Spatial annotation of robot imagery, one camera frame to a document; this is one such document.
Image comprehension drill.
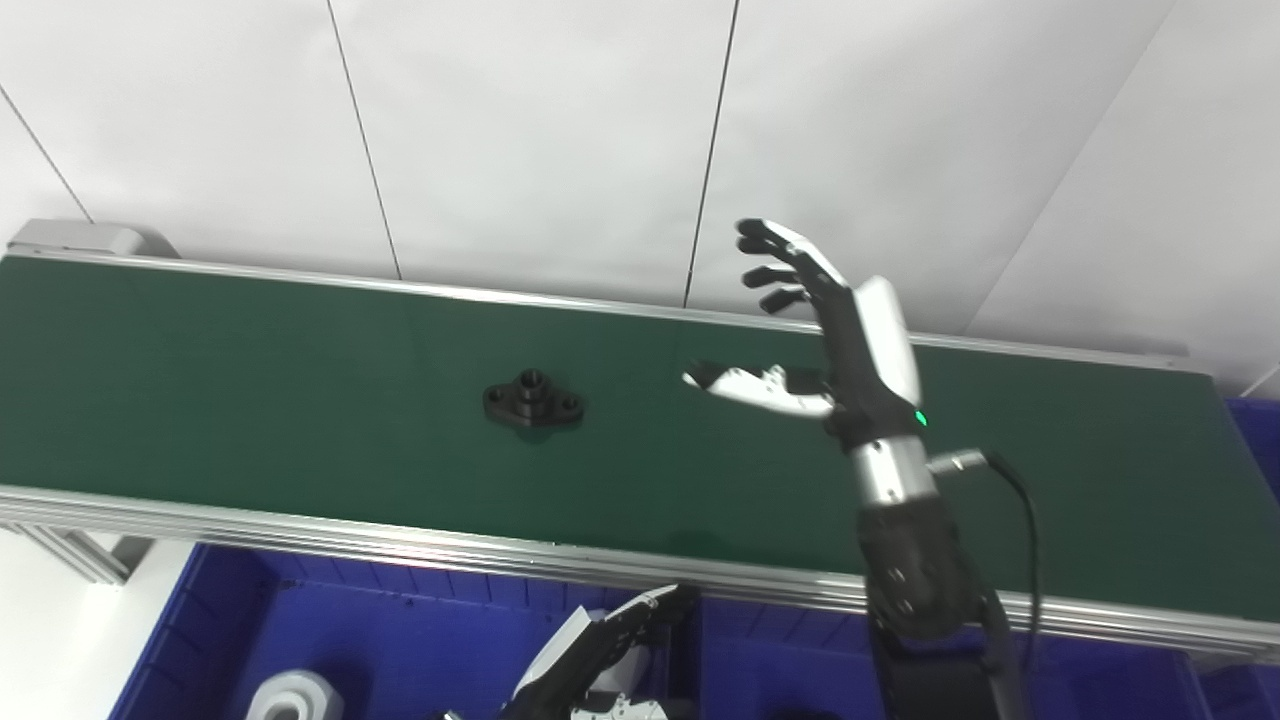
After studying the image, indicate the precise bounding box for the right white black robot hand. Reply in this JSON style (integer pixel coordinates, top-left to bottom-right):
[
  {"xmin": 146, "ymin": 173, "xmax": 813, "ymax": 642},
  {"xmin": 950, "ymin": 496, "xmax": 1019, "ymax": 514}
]
[{"xmin": 683, "ymin": 218, "xmax": 931, "ymax": 451}]

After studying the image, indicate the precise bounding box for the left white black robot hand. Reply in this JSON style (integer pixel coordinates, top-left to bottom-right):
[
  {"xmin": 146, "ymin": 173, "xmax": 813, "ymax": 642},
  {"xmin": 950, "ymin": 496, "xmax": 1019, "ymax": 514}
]
[{"xmin": 500, "ymin": 585, "xmax": 701, "ymax": 720}]

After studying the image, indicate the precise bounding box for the black flange part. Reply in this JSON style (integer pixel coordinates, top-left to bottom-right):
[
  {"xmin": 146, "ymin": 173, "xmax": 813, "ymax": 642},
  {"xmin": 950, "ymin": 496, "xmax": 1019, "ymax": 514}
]
[{"xmin": 483, "ymin": 369, "xmax": 586, "ymax": 431}]

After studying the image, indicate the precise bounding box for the blue plastic bin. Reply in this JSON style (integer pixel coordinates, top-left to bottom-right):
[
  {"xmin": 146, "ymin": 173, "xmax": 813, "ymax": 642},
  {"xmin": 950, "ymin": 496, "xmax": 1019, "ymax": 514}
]
[
  {"xmin": 108, "ymin": 543, "xmax": 701, "ymax": 720},
  {"xmin": 1190, "ymin": 398, "xmax": 1280, "ymax": 720},
  {"xmin": 690, "ymin": 590, "xmax": 1211, "ymax": 720}
]

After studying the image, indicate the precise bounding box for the green conveyor belt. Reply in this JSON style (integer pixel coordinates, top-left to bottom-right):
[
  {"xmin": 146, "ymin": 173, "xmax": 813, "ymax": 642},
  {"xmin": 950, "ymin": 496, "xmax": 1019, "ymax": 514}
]
[
  {"xmin": 0, "ymin": 245, "xmax": 1280, "ymax": 666},
  {"xmin": 0, "ymin": 257, "xmax": 1280, "ymax": 621}
]

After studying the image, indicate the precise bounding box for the white part with round hole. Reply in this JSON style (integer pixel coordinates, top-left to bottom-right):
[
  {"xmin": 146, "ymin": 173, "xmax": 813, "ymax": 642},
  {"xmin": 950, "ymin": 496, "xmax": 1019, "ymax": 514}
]
[{"xmin": 247, "ymin": 670, "xmax": 344, "ymax": 720}]

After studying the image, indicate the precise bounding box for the grey conveyor motor housing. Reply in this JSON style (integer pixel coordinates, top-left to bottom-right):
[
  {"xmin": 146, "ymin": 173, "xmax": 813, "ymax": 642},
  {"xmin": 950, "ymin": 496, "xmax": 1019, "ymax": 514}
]
[{"xmin": 8, "ymin": 220, "xmax": 181, "ymax": 259}]

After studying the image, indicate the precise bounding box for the aluminium profile strut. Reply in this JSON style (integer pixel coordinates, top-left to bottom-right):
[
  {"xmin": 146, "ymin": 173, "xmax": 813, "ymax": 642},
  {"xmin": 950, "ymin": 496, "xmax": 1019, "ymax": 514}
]
[{"xmin": 0, "ymin": 525, "xmax": 151, "ymax": 586}]

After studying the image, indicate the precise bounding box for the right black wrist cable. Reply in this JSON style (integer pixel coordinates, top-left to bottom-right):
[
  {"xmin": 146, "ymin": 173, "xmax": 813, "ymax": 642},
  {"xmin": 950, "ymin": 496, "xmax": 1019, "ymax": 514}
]
[{"xmin": 928, "ymin": 448, "xmax": 1043, "ymax": 661}]

